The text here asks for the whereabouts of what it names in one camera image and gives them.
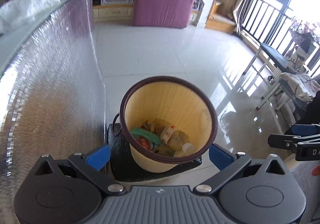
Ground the cartoon print tote bag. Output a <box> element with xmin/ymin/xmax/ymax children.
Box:
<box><xmin>291</xmin><ymin>47</ymin><xmax>313</xmax><ymax>68</ymax></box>

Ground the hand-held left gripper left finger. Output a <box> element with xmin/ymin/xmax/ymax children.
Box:
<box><xmin>32</xmin><ymin>144</ymin><xmax>127</xmax><ymax>194</ymax></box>

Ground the white plastic bag red print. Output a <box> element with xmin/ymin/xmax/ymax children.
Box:
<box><xmin>135</xmin><ymin>137</ymin><xmax>154</xmax><ymax>151</ymax></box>

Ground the clear plastic bag with food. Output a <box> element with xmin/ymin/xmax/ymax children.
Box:
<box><xmin>141</xmin><ymin>119</ymin><xmax>163</xmax><ymax>132</ymax></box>

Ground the wire basket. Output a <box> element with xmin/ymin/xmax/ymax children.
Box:
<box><xmin>289</xmin><ymin>16</ymin><xmax>320</xmax><ymax>45</ymax></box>

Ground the metal bench with dark cushion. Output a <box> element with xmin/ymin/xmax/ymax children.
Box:
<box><xmin>244</xmin><ymin>42</ymin><xmax>300</xmax><ymax>112</ymax></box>

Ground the clear plastic bottle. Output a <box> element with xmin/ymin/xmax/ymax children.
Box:
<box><xmin>161</xmin><ymin>125</ymin><xmax>196</xmax><ymax>155</ymax></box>

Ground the table with silver foil side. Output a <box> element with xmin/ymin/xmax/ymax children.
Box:
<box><xmin>0</xmin><ymin>0</ymin><xmax>108</xmax><ymax>224</ymax></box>

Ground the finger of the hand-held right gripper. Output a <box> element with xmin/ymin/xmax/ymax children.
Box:
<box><xmin>291</xmin><ymin>124</ymin><xmax>320</xmax><ymax>137</ymax></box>
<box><xmin>267</xmin><ymin>134</ymin><xmax>304</xmax><ymax>150</ymax></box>

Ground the teal packet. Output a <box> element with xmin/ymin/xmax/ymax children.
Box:
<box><xmin>130</xmin><ymin>127</ymin><xmax>162</xmax><ymax>145</ymax></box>

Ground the cream low cabinet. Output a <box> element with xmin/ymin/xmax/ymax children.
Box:
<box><xmin>92</xmin><ymin>3</ymin><xmax>134</xmax><ymax>21</ymax></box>

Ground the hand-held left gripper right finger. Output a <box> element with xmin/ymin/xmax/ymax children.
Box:
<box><xmin>193</xmin><ymin>143</ymin><xmax>290</xmax><ymax>193</ymax></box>

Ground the patterned blanket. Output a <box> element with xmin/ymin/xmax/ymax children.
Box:
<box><xmin>279</xmin><ymin>72</ymin><xmax>320</xmax><ymax>102</ymax></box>

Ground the dark cloth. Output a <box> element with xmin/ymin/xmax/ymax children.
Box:
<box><xmin>295</xmin><ymin>90</ymin><xmax>320</xmax><ymax>126</ymax></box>

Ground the yellow bin with brown rim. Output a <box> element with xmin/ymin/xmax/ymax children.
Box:
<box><xmin>112</xmin><ymin>76</ymin><xmax>218</xmax><ymax>174</ymax></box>

